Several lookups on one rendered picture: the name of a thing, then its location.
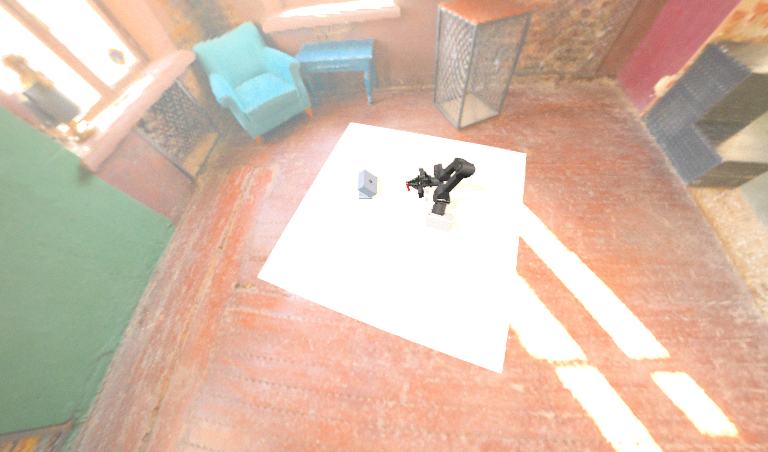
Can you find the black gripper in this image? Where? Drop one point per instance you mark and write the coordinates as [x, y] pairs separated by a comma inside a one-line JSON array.
[[419, 186]]

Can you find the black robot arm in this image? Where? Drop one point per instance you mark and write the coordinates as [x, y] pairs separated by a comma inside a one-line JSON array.
[[460, 168]]

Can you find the light grey sloped panel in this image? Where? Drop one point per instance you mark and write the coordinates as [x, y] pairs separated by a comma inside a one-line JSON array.
[[367, 184]]

